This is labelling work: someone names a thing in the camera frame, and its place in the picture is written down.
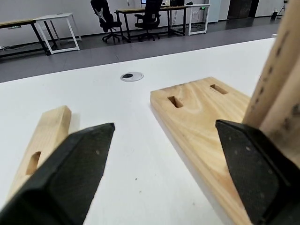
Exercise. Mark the black office chair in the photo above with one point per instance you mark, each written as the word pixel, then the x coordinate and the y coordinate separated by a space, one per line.
pixel 105 20
pixel 148 20

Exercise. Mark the wooden leg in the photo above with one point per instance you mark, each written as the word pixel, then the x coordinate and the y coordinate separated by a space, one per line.
pixel 35 150
pixel 276 86

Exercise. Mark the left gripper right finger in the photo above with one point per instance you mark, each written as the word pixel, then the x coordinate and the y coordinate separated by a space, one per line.
pixel 252 173

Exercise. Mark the wooden seat board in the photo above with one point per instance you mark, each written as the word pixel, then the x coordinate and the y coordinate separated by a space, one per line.
pixel 201 131

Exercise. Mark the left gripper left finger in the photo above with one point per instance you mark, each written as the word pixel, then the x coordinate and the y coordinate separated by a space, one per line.
pixel 63 178

